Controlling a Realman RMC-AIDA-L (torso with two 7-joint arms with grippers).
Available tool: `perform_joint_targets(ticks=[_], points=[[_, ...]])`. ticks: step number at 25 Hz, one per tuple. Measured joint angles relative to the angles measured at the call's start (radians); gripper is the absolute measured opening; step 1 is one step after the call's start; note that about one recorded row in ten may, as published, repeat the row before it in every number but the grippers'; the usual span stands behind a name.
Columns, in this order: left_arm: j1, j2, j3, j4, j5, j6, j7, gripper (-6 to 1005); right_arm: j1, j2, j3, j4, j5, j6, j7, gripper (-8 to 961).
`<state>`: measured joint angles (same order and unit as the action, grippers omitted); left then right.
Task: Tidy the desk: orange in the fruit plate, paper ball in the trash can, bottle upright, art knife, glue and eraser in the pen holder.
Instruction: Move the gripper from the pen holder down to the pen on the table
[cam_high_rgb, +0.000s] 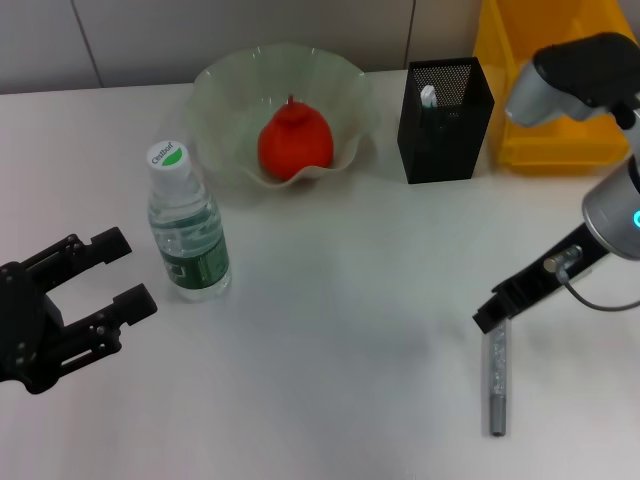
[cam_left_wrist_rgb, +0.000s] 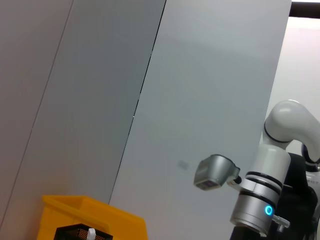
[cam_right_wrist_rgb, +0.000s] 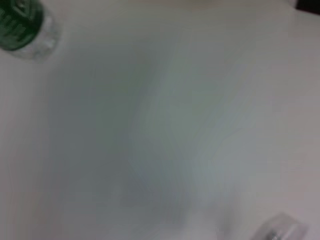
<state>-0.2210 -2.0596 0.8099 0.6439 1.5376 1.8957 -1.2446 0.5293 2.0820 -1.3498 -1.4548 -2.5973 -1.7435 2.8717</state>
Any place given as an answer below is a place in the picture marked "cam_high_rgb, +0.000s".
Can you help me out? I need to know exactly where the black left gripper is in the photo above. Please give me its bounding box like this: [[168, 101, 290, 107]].
[[0, 226, 159, 395]]

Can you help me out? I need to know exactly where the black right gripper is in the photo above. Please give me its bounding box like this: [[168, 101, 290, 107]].
[[472, 222, 612, 334]]

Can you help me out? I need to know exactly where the grey marker pen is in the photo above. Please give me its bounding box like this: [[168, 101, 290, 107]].
[[480, 320, 510, 439]]

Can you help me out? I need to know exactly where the clear water bottle green label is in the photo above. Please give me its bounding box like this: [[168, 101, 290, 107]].
[[146, 141, 233, 303]]

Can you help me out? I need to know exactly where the translucent green wavy fruit plate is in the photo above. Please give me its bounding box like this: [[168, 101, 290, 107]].
[[179, 42, 381, 191]]

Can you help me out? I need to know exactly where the black mesh pen holder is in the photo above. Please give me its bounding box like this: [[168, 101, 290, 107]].
[[397, 56, 496, 185]]

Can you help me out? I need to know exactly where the yellow plastic storage bin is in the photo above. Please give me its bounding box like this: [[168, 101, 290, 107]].
[[472, 0, 636, 176]]

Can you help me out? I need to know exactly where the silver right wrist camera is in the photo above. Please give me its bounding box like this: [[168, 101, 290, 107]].
[[504, 32, 640, 129]]

